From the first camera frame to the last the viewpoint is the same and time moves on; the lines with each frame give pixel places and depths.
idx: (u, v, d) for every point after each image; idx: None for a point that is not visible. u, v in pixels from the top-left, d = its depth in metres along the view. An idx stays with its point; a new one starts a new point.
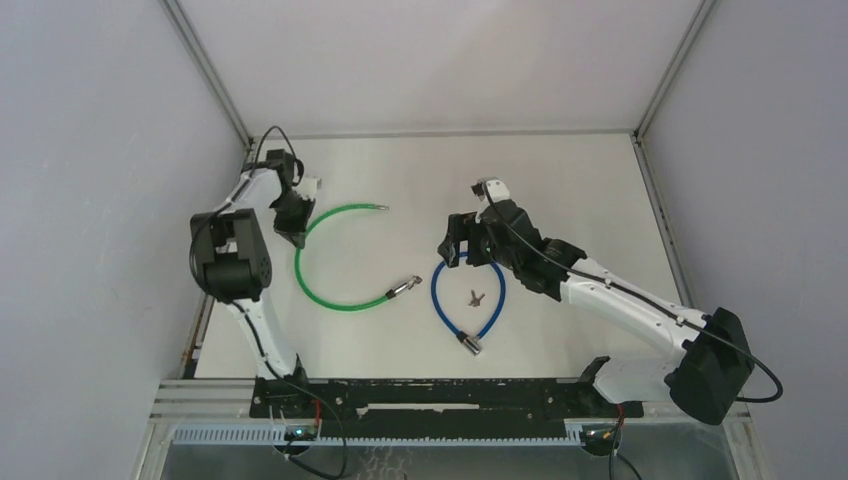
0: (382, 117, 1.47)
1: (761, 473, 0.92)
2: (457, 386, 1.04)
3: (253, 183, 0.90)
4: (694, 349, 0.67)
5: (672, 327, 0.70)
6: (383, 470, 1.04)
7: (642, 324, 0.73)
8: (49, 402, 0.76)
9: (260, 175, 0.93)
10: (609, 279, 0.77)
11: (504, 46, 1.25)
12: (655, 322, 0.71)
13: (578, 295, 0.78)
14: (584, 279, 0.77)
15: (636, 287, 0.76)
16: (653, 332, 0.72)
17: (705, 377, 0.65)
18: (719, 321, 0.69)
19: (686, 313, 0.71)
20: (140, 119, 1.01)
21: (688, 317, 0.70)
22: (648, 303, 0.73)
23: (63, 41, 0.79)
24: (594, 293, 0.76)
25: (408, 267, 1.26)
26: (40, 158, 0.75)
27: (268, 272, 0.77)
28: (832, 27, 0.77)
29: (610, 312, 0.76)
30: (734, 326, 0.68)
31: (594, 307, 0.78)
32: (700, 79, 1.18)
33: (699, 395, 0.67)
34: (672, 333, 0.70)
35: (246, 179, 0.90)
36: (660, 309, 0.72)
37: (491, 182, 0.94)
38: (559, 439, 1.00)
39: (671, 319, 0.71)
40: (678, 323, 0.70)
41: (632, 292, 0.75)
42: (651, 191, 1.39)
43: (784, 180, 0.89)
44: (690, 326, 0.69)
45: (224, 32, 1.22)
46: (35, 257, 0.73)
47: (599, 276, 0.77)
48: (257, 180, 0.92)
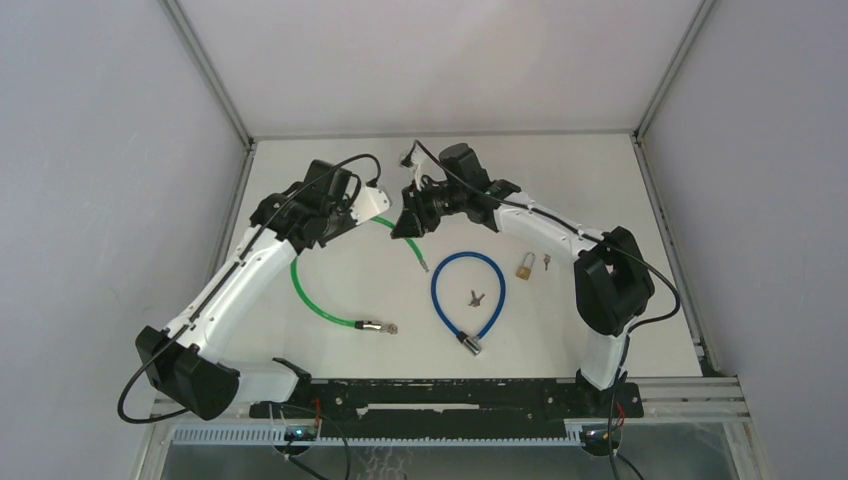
0: (384, 118, 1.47)
1: (761, 473, 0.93)
2: (458, 386, 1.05)
3: (243, 269, 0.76)
4: (586, 256, 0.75)
5: (573, 240, 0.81)
6: (383, 470, 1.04)
7: (552, 241, 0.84)
8: (47, 403, 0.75)
9: (261, 252, 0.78)
10: (530, 205, 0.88)
11: (505, 47, 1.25)
12: (560, 236, 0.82)
13: (508, 222, 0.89)
14: (511, 207, 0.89)
15: (552, 212, 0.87)
16: (558, 245, 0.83)
17: (591, 279, 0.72)
18: (612, 235, 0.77)
19: (587, 229, 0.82)
20: (140, 120, 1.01)
21: (588, 232, 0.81)
22: (557, 222, 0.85)
23: (64, 43, 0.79)
24: (518, 218, 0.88)
25: (409, 265, 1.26)
26: (41, 159, 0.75)
27: (217, 395, 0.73)
28: (832, 26, 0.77)
29: (533, 237, 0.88)
30: (625, 238, 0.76)
31: (522, 232, 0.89)
32: (699, 80, 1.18)
33: (593, 301, 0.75)
34: (572, 245, 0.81)
35: (235, 262, 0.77)
36: (567, 227, 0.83)
37: (414, 149, 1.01)
38: (558, 438, 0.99)
39: (573, 234, 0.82)
40: (578, 236, 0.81)
41: (548, 215, 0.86)
42: (651, 191, 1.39)
43: (783, 180, 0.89)
44: (588, 239, 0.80)
45: (224, 33, 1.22)
46: (35, 257, 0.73)
47: (523, 204, 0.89)
48: (254, 261, 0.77)
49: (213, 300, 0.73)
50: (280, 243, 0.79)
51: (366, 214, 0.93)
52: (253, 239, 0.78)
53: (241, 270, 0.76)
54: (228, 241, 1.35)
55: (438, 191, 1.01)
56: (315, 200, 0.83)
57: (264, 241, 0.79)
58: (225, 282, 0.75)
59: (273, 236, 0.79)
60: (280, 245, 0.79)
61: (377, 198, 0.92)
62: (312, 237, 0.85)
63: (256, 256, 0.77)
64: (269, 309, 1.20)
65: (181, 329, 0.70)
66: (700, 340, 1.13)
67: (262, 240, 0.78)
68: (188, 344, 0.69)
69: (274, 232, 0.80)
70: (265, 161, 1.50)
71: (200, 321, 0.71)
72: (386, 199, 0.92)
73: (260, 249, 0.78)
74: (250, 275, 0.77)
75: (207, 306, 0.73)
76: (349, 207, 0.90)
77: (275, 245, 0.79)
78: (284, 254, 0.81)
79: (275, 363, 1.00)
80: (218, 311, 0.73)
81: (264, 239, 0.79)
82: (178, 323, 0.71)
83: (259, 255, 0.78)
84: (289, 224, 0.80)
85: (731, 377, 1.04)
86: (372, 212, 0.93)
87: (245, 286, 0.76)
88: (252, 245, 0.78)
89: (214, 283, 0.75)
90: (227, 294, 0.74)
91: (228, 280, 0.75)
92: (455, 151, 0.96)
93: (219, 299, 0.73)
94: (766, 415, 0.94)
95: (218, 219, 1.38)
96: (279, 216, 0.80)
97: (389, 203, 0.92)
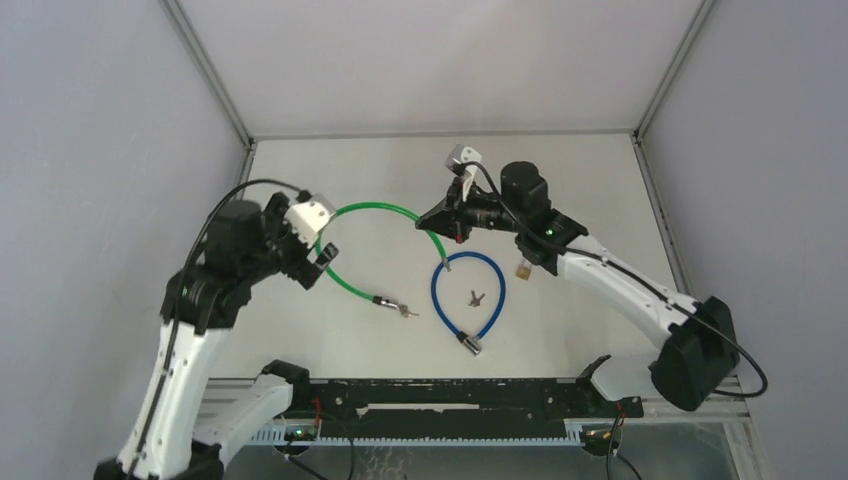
0: (384, 118, 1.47)
1: (761, 473, 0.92)
2: (458, 386, 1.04)
3: (175, 379, 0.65)
4: (682, 333, 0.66)
5: (661, 309, 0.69)
6: (383, 470, 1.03)
7: (631, 303, 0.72)
8: (45, 403, 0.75)
9: (184, 355, 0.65)
10: (605, 256, 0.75)
11: (505, 47, 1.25)
12: (644, 302, 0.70)
13: (575, 272, 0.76)
14: (582, 254, 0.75)
15: (630, 267, 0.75)
16: (643, 313, 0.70)
17: (686, 359, 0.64)
18: (707, 307, 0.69)
19: (677, 297, 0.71)
20: (140, 119, 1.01)
21: (678, 302, 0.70)
22: (641, 284, 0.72)
23: (63, 42, 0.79)
24: (590, 269, 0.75)
25: (409, 266, 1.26)
26: (40, 158, 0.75)
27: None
28: (833, 24, 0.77)
29: (603, 290, 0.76)
30: (723, 313, 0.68)
31: (587, 283, 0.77)
32: (699, 79, 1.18)
33: (678, 378, 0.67)
34: (660, 314, 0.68)
35: (163, 373, 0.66)
36: (652, 291, 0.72)
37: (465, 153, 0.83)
38: (558, 439, 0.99)
39: (660, 301, 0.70)
40: (667, 305, 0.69)
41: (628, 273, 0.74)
42: (651, 191, 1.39)
43: (784, 180, 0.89)
44: (679, 309, 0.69)
45: (224, 32, 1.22)
46: (35, 256, 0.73)
47: (596, 253, 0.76)
48: (180, 367, 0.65)
49: (155, 422, 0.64)
50: (200, 338, 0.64)
51: (312, 234, 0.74)
52: (170, 342, 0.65)
53: (173, 381, 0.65)
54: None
55: (487, 203, 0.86)
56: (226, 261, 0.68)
57: (184, 339, 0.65)
58: (159, 399, 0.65)
59: (192, 331, 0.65)
60: (202, 340, 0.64)
61: (313, 214, 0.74)
62: (241, 300, 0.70)
63: (181, 361, 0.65)
64: (269, 308, 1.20)
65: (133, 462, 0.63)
66: None
67: (180, 342, 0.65)
68: (147, 474, 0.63)
69: (191, 326, 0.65)
70: (265, 161, 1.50)
71: (149, 449, 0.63)
72: (324, 210, 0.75)
73: (182, 351, 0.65)
74: (184, 380, 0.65)
75: (152, 430, 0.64)
76: (293, 233, 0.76)
77: (197, 342, 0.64)
78: (216, 339, 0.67)
79: (270, 379, 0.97)
80: (167, 430, 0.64)
81: (183, 338, 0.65)
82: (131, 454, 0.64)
83: (183, 359, 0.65)
84: (203, 315, 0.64)
85: (732, 377, 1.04)
86: (316, 229, 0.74)
87: (184, 396, 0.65)
88: (174, 349, 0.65)
89: (149, 403, 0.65)
90: (167, 412, 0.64)
91: (164, 395, 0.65)
92: (522, 173, 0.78)
93: (161, 418, 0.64)
94: (767, 414, 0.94)
95: None
96: (191, 304, 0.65)
97: (327, 214, 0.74)
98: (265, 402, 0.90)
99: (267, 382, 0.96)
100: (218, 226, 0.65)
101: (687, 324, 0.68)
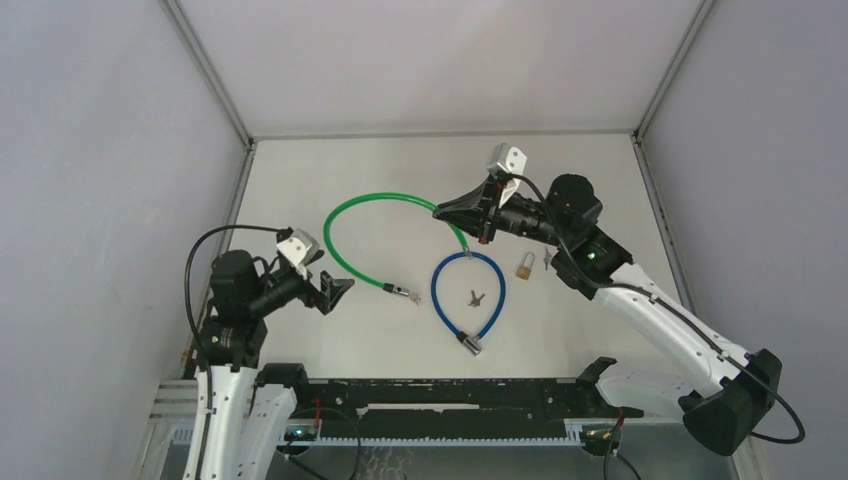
0: (384, 118, 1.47)
1: (761, 473, 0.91)
2: (458, 386, 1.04)
3: (218, 416, 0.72)
4: (734, 389, 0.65)
5: (712, 360, 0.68)
6: (383, 470, 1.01)
7: (681, 349, 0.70)
8: (45, 403, 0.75)
9: (225, 391, 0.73)
10: (655, 294, 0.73)
11: (505, 47, 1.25)
12: (695, 351, 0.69)
13: (620, 306, 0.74)
14: (630, 289, 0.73)
15: (682, 308, 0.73)
16: (693, 362, 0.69)
17: (737, 417, 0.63)
18: (761, 362, 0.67)
19: (730, 348, 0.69)
20: (140, 119, 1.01)
21: (732, 354, 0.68)
22: (693, 330, 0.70)
23: (63, 43, 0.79)
24: (637, 305, 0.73)
25: (409, 266, 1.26)
26: (41, 159, 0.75)
27: None
28: (833, 25, 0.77)
29: (646, 328, 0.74)
30: (776, 369, 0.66)
31: (630, 318, 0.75)
32: (699, 80, 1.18)
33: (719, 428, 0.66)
34: (712, 366, 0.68)
35: (206, 412, 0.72)
36: (703, 339, 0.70)
37: (513, 155, 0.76)
38: (559, 439, 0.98)
39: (713, 351, 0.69)
40: (720, 357, 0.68)
41: (679, 314, 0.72)
42: (651, 191, 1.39)
43: (784, 180, 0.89)
44: (733, 362, 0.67)
45: (223, 33, 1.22)
46: (35, 257, 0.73)
47: (646, 289, 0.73)
48: (223, 403, 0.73)
49: (206, 457, 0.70)
50: (236, 373, 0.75)
51: (297, 268, 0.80)
52: (209, 383, 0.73)
53: (217, 416, 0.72)
54: (228, 239, 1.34)
55: (524, 209, 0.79)
56: (236, 308, 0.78)
57: (222, 378, 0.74)
58: (207, 435, 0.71)
59: (228, 368, 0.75)
60: (239, 375, 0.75)
61: (290, 249, 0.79)
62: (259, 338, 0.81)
63: (223, 398, 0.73)
64: None
65: None
66: None
67: (220, 380, 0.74)
68: None
69: (225, 366, 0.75)
70: (265, 161, 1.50)
71: None
72: (301, 244, 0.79)
73: (223, 389, 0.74)
74: (227, 415, 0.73)
75: (203, 466, 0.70)
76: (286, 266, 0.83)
77: (236, 377, 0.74)
78: (247, 377, 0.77)
79: (269, 390, 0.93)
80: (218, 463, 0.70)
81: (220, 377, 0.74)
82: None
83: (225, 395, 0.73)
84: (235, 354, 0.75)
85: None
86: (297, 263, 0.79)
87: (228, 432, 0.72)
88: (213, 390, 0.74)
89: (197, 441, 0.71)
90: (215, 447, 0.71)
91: (210, 433, 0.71)
92: (573, 190, 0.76)
93: (212, 452, 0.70)
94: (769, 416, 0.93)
95: (218, 218, 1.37)
96: (222, 348, 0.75)
97: (304, 248, 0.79)
98: (274, 424, 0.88)
99: (267, 395, 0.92)
100: (223, 282, 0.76)
101: (739, 379, 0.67)
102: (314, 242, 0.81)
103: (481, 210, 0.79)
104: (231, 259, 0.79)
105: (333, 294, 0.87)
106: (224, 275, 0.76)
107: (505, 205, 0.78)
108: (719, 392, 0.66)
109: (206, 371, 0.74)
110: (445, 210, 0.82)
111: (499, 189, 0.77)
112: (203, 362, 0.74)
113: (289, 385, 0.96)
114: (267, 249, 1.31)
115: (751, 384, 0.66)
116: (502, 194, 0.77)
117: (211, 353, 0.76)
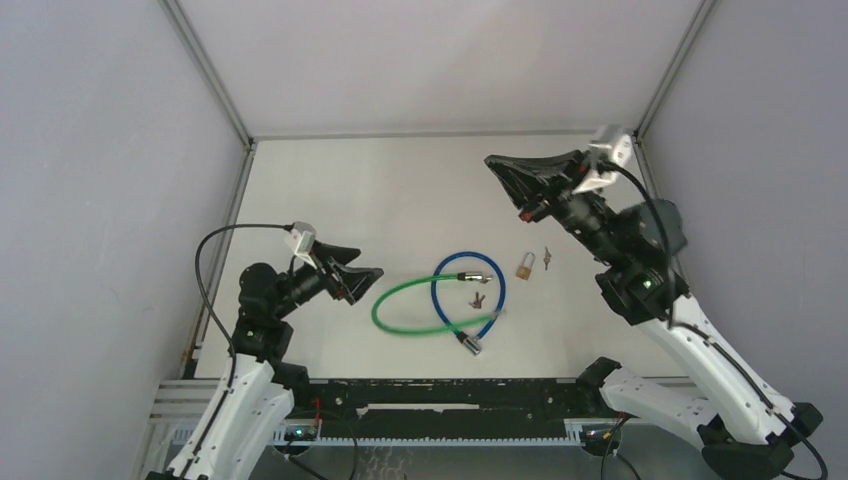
0: (383, 118, 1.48)
1: None
2: (458, 386, 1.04)
3: (233, 395, 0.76)
4: (781, 446, 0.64)
5: (760, 412, 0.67)
6: (383, 470, 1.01)
7: (729, 396, 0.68)
8: (45, 404, 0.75)
9: (245, 376, 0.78)
10: (712, 339, 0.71)
11: (505, 47, 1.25)
12: (744, 402, 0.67)
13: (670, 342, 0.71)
14: (686, 329, 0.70)
15: (733, 353, 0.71)
16: (740, 411, 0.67)
17: (778, 470, 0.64)
18: (806, 415, 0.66)
19: (777, 401, 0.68)
20: (141, 119, 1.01)
21: (780, 408, 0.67)
22: (745, 379, 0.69)
23: (63, 43, 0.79)
24: (691, 346, 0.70)
25: (409, 265, 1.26)
26: (41, 159, 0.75)
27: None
28: (834, 26, 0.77)
29: (690, 366, 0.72)
30: (818, 424, 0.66)
31: (672, 353, 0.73)
32: (700, 80, 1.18)
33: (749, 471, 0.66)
34: (760, 419, 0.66)
35: (223, 389, 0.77)
36: (752, 390, 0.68)
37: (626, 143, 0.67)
38: (558, 438, 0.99)
39: (764, 405, 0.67)
40: (768, 411, 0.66)
41: (731, 360, 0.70)
42: (650, 191, 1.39)
43: (784, 180, 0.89)
44: (779, 417, 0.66)
45: (224, 34, 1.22)
46: (36, 257, 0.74)
47: (703, 332, 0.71)
48: (241, 386, 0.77)
49: (213, 430, 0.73)
50: (260, 364, 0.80)
51: (297, 258, 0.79)
52: (234, 366, 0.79)
53: (233, 395, 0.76)
54: (228, 239, 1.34)
55: (592, 206, 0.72)
56: (263, 315, 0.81)
57: (245, 366, 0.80)
58: (220, 412, 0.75)
59: (252, 358, 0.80)
60: (262, 366, 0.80)
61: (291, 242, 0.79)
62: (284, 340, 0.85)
63: (241, 382, 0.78)
64: None
65: (186, 465, 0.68)
66: None
67: (244, 366, 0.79)
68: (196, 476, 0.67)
69: (251, 357, 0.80)
70: (266, 161, 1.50)
71: (203, 452, 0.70)
72: (295, 235, 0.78)
73: (244, 374, 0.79)
74: (241, 398, 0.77)
75: (207, 437, 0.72)
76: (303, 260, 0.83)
77: (258, 368, 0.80)
78: (266, 374, 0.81)
79: (269, 388, 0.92)
80: (220, 438, 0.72)
81: (244, 364, 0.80)
82: (181, 459, 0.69)
83: (244, 380, 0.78)
84: (262, 354, 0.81)
85: None
86: (296, 251, 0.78)
87: (235, 415, 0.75)
88: (236, 372, 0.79)
89: (209, 413, 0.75)
90: (221, 424, 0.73)
91: (222, 410, 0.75)
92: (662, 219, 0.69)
93: (218, 426, 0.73)
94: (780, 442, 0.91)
95: (219, 218, 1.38)
96: (252, 347, 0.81)
97: (299, 236, 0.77)
98: (268, 425, 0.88)
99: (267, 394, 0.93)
100: (249, 297, 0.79)
101: (783, 434, 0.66)
102: (310, 229, 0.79)
103: (547, 185, 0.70)
104: (259, 273, 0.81)
105: (357, 283, 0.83)
106: (250, 289, 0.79)
107: (578, 193, 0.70)
108: (764, 446, 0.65)
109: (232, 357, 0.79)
110: (503, 164, 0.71)
111: (582, 174, 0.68)
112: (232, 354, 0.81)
113: (288, 388, 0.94)
114: (267, 250, 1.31)
115: (794, 439, 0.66)
116: (585, 180, 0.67)
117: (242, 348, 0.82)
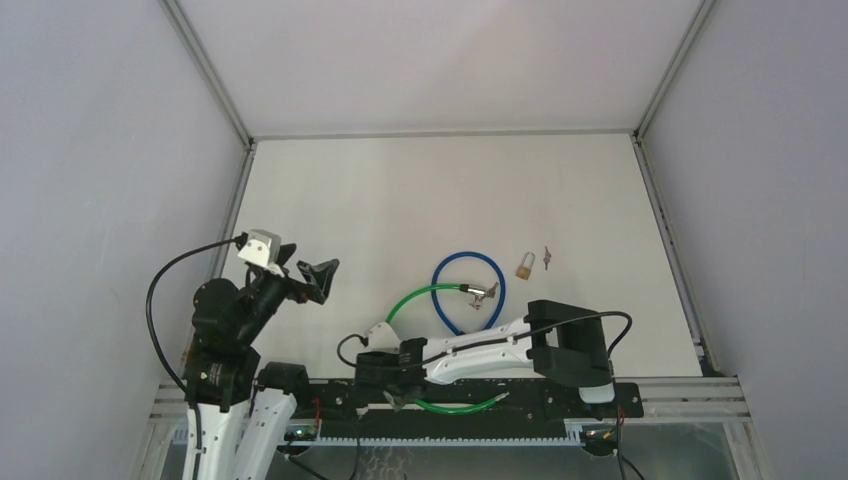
0: (382, 118, 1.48)
1: (761, 473, 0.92)
2: (458, 386, 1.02)
3: (208, 455, 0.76)
4: (536, 353, 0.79)
5: (511, 346, 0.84)
6: (383, 470, 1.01)
7: (496, 361, 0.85)
8: (45, 404, 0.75)
9: (213, 431, 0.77)
10: (450, 347, 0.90)
11: (505, 46, 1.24)
12: (499, 353, 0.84)
13: (445, 375, 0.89)
14: (435, 362, 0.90)
15: (466, 336, 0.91)
16: (505, 361, 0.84)
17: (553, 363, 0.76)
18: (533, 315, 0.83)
19: (513, 329, 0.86)
20: (141, 119, 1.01)
21: (516, 331, 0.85)
22: (487, 343, 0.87)
23: (63, 45, 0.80)
24: (449, 365, 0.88)
25: (410, 265, 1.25)
26: (41, 160, 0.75)
27: None
28: (836, 25, 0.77)
29: (474, 369, 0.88)
30: (543, 312, 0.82)
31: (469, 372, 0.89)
32: (699, 80, 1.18)
33: (574, 375, 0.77)
34: (515, 352, 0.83)
35: (196, 450, 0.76)
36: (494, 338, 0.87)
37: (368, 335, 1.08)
38: (559, 438, 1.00)
39: (507, 343, 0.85)
40: (512, 342, 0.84)
41: (468, 340, 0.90)
42: (651, 192, 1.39)
43: (785, 179, 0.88)
44: (521, 337, 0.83)
45: (223, 34, 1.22)
46: (33, 257, 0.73)
47: (443, 351, 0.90)
48: (213, 442, 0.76)
49: None
50: (225, 413, 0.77)
51: (267, 267, 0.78)
52: (199, 422, 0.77)
53: (206, 456, 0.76)
54: (224, 256, 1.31)
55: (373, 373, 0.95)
56: (222, 341, 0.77)
57: (212, 417, 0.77)
58: (198, 474, 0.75)
59: (216, 408, 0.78)
60: (228, 413, 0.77)
61: (254, 253, 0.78)
62: (245, 373, 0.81)
63: (213, 437, 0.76)
64: None
65: None
66: (700, 339, 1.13)
67: (208, 420, 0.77)
68: None
69: (215, 405, 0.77)
70: (266, 161, 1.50)
71: None
72: (261, 243, 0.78)
73: (211, 429, 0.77)
74: (216, 454, 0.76)
75: None
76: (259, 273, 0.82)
77: (225, 416, 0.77)
78: (237, 417, 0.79)
79: (268, 398, 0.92)
80: None
81: (209, 416, 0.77)
82: None
83: (214, 434, 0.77)
84: (225, 394, 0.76)
85: (732, 377, 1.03)
86: (266, 263, 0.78)
87: (218, 470, 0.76)
88: (203, 428, 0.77)
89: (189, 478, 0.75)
90: None
91: (200, 471, 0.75)
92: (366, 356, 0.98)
93: None
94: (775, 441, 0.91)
95: (219, 218, 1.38)
96: (212, 383, 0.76)
97: (263, 247, 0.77)
98: (269, 443, 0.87)
99: (265, 403, 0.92)
100: (208, 320, 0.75)
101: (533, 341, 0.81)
102: (273, 236, 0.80)
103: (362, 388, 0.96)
104: (214, 296, 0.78)
105: (321, 279, 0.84)
106: (209, 313, 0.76)
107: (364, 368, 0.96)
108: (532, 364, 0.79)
109: (194, 409, 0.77)
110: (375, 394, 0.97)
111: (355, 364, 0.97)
112: (192, 401, 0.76)
113: (289, 392, 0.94)
114: None
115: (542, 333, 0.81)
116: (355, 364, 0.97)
117: (200, 389, 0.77)
